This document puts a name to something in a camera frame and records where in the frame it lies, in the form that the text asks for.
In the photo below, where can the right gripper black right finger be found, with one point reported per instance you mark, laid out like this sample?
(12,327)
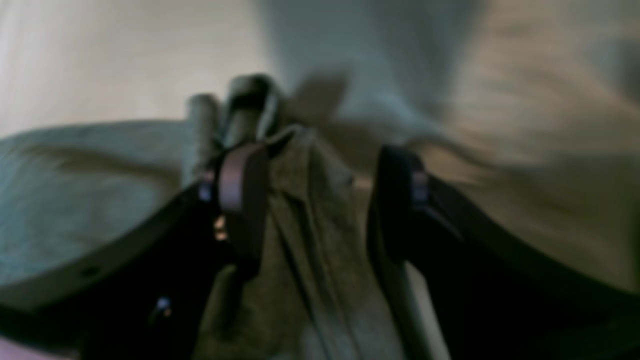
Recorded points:
(461,286)

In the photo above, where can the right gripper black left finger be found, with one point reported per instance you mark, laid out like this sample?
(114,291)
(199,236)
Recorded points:
(142,297)

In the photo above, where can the green long-sleeve T-shirt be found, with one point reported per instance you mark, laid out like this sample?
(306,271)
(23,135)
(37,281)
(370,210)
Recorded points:
(68,191)

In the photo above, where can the light green table cloth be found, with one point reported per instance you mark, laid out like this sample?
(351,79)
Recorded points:
(528,108)

